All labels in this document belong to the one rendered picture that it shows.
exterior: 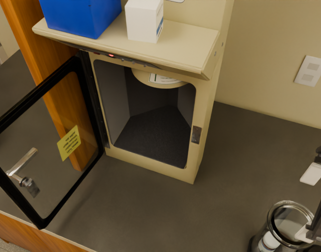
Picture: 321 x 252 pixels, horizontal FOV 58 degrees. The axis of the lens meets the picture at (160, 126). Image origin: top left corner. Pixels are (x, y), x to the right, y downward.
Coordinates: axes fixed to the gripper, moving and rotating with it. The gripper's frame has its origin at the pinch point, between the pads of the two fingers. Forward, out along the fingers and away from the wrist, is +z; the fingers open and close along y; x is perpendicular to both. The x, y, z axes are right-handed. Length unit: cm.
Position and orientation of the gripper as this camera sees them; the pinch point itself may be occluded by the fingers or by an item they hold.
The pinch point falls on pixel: (307, 206)
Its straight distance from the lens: 68.2
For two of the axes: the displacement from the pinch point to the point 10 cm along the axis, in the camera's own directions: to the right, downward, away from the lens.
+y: -3.6, 7.1, -6.0
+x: 9.3, 2.9, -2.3
